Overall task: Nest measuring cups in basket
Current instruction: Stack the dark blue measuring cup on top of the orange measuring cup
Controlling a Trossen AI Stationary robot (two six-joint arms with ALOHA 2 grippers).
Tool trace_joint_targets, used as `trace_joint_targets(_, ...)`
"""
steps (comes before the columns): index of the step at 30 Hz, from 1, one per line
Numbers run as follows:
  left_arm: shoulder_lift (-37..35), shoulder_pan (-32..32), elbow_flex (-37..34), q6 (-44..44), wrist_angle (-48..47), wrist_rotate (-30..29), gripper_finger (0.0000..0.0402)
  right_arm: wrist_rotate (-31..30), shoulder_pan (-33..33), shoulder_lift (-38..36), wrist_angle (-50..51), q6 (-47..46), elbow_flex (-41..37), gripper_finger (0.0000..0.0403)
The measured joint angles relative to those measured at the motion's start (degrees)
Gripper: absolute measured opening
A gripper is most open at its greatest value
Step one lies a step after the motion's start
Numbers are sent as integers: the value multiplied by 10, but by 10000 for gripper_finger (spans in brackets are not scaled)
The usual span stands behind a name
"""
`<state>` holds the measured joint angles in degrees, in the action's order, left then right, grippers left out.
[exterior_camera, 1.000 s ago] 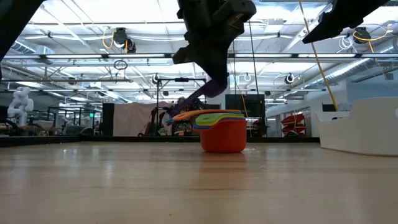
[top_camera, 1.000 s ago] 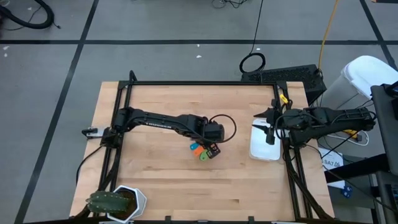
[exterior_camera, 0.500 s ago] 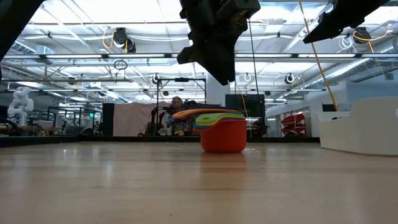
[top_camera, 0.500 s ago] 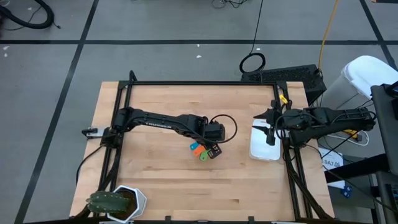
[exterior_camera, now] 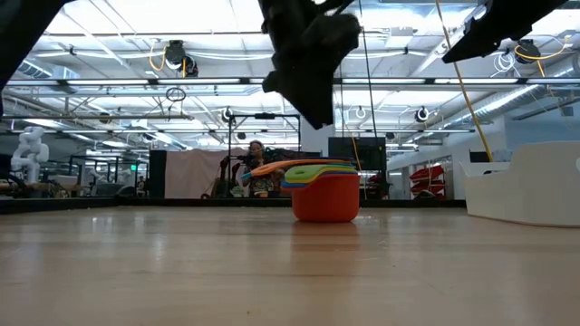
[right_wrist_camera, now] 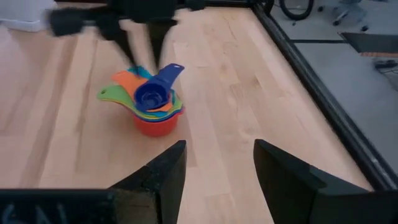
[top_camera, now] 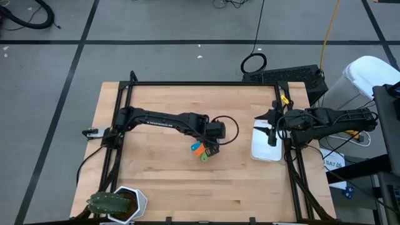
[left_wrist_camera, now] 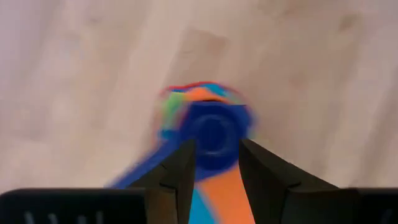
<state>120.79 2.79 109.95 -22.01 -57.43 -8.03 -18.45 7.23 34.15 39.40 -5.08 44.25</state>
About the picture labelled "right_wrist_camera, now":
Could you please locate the black aluminium table frame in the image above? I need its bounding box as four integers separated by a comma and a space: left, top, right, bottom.
177, 0, 398, 191

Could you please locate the dark blue measuring cup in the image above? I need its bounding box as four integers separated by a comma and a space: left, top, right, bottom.
134, 63, 185, 112

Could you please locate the green measuring cup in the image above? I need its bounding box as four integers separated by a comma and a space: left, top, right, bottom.
96, 84, 183, 121

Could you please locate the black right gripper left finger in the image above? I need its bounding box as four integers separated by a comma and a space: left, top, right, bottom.
0, 139, 188, 224

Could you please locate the orange measuring cup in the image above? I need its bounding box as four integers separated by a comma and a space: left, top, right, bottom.
111, 70, 174, 113

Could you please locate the light blue measuring cup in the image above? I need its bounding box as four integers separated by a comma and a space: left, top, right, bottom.
127, 65, 180, 118

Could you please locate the thick black hose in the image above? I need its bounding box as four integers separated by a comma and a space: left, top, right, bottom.
277, 0, 315, 22

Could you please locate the black flat board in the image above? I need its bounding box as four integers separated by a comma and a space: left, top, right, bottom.
340, 31, 398, 54

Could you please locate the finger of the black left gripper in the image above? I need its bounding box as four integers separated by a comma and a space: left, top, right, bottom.
105, 27, 137, 68
148, 21, 175, 71

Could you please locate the yellow measuring cup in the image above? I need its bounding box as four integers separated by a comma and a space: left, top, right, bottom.
135, 108, 183, 123

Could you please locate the red measuring cup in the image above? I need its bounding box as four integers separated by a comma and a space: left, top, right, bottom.
132, 107, 185, 138

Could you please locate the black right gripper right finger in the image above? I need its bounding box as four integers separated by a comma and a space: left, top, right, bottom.
252, 138, 398, 224

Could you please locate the grey office chair base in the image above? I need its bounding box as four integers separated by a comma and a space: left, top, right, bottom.
317, 0, 370, 32

